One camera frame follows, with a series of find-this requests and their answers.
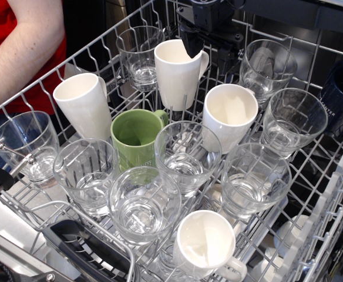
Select clear glass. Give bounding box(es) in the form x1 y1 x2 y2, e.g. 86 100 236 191
221 143 292 219
154 120 222 199
260 88 328 159
116 26 165 92
0 111 59 189
109 166 181 245
238 39 297 109
53 138 119 217

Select clear glass back right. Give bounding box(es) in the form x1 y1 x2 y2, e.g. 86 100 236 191
238 39 297 109

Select green ceramic mug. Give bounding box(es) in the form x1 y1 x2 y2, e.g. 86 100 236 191
110 109 169 173

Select person's bare forearm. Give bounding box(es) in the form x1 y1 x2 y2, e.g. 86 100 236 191
0 15 65 105

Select clear glass back left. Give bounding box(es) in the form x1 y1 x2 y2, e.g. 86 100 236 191
116 26 165 92

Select dark blue mug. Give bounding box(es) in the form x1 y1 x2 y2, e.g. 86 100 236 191
318 61 343 139

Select clear glass front left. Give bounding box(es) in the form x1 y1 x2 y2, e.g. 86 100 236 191
53 138 119 217

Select clear glass far left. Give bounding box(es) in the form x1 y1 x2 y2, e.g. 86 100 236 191
0 111 59 189

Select tall white mug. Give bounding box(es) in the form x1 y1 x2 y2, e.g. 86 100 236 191
154 39 209 111
53 73 112 140

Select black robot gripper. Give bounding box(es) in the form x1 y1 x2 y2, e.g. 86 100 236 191
177 1 245 74

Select white mug at front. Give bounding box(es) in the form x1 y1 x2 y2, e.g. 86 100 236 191
173 210 247 281

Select grey wire dishwasher rack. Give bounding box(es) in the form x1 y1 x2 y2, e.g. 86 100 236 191
0 1 343 281

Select clear glass front centre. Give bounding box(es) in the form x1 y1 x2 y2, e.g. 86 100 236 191
109 166 181 245

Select short white mug centre right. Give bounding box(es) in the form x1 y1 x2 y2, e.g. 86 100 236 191
203 83 258 154

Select clear glass front right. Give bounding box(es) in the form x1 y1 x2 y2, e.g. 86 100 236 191
221 143 292 219

